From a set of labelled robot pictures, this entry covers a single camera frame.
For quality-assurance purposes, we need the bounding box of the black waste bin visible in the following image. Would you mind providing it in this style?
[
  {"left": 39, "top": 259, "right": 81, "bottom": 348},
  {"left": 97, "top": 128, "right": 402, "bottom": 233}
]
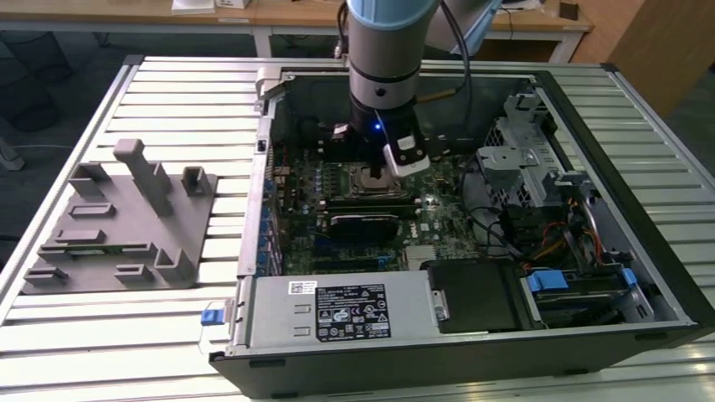
[{"left": 0, "top": 31, "right": 74, "bottom": 133}]

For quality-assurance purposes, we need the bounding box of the silver drive cage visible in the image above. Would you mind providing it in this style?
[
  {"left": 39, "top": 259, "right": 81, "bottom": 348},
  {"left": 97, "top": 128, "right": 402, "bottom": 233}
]
[{"left": 474, "top": 94, "right": 597, "bottom": 210}]

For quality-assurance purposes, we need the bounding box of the black graphics card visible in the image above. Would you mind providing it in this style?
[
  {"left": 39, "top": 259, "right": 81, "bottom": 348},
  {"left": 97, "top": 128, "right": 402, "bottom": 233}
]
[{"left": 327, "top": 214, "right": 402, "bottom": 245}]

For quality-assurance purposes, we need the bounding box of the green RAM stick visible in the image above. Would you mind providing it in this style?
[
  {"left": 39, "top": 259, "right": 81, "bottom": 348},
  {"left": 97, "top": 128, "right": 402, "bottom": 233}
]
[{"left": 326, "top": 198, "right": 423, "bottom": 218}]

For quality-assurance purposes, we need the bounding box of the black PC case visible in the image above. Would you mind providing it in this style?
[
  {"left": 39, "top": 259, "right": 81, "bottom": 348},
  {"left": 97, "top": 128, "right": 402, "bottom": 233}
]
[{"left": 206, "top": 62, "right": 715, "bottom": 401}]

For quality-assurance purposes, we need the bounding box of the silver CPU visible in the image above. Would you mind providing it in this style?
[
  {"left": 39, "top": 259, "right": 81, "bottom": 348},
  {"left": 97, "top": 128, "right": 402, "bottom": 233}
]
[{"left": 359, "top": 167, "right": 397, "bottom": 192}]

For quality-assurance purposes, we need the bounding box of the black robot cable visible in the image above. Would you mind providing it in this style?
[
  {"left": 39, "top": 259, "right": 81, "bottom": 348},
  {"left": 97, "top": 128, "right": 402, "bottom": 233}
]
[{"left": 417, "top": 0, "right": 477, "bottom": 104}]

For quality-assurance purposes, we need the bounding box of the green motherboard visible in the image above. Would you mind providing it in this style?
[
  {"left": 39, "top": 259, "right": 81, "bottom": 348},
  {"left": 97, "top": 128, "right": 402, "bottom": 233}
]
[{"left": 267, "top": 137, "right": 487, "bottom": 280}]

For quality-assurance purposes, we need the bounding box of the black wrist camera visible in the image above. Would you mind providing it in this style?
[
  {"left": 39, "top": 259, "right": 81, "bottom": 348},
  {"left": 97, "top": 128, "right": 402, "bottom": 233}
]
[{"left": 329, "top": 121, "right": 358, "bottom": 146}]

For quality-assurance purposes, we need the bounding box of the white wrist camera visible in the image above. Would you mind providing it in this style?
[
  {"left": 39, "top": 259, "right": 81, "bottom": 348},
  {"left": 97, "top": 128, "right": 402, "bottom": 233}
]
[{"left": 382, "top": 133, "right": 433, "bottom": 179}]

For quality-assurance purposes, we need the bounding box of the black plastic shroud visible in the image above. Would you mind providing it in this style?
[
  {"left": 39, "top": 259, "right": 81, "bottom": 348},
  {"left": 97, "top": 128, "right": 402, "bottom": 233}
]
[{"left": 418, "top": 258, "right": 533, "bottom": 335}]

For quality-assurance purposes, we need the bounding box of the blue disk carrier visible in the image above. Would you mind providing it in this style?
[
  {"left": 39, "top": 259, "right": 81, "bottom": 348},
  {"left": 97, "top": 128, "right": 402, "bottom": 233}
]
[{"left": 525, "top": 270, "right": 638, "bottom": 330}]

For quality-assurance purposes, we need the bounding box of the metal socket cover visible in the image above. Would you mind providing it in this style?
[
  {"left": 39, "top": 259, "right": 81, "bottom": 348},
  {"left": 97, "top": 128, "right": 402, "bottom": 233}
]
[{"left": 349, "top": 162, "right": 405, "bottom": 198}]

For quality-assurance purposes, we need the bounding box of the light wooden desk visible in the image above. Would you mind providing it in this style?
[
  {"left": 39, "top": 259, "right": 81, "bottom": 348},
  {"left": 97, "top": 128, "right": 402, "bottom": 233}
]
[{"left": 0, "top": 0, "right": 597, "bottom": 64}]

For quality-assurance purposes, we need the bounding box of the wooden cabinet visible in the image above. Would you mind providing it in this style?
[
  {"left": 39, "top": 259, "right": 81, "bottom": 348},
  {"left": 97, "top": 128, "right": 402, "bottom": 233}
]
[{"left": 569, "top": 0, "right": 715, "bottom": 122}]

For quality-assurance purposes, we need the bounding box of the grey furniture leg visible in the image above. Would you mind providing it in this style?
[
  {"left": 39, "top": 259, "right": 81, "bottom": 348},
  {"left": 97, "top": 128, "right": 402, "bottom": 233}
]
[{"left": 0, "top": 137, "right": 27, "bottom": 171}]

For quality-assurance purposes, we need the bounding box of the silver heat sink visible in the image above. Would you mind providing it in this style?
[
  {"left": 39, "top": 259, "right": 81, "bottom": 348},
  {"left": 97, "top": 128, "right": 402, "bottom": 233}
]
[{"left": 405, "top": 245, "right": 441, "bottom": 271}]

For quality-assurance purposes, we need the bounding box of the grey parts rack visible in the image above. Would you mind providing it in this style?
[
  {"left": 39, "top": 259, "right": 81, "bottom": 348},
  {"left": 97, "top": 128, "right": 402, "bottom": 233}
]
[{"left": 22, "top": 137, "right": 221, "bottom": 296}]

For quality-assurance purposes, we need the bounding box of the CPU socket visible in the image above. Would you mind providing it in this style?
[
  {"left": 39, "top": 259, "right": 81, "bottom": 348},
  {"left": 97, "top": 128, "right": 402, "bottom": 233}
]
[{"left": 345, "top": 160, "right": 410, "bottom": 200}]

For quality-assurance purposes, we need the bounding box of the silver power supply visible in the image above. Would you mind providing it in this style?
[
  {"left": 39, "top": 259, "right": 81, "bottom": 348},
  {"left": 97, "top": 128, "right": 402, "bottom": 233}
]
[{"left": 245, "top": 270, "right": 451, "bottom": 351}]

